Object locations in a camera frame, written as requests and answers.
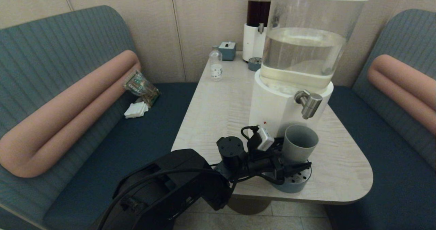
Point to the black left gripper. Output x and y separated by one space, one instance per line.
265 163

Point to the grey-blue plastic cup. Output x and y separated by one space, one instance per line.
299 148

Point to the metal dispenser tap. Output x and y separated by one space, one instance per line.
310 104

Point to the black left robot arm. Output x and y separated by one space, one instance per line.
170 189

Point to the blue drip tray metal grate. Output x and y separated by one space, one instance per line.
293 186

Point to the clear water dispenser white base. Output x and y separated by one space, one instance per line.
272 107

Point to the small blue drip tray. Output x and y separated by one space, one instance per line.
254 65

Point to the teal upholstered bench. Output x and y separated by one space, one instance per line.
102 155
391 155

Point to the small clear bottle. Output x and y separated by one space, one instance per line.
216 70

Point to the dark drink dispenser white base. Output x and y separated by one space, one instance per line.
253 42

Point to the small blue box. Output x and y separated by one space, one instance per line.
227 51

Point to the pink bolster cushion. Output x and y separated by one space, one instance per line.
402 83
68 114

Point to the white folded napkins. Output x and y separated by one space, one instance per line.
136 110

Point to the clear snack packet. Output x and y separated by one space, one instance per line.
141 87

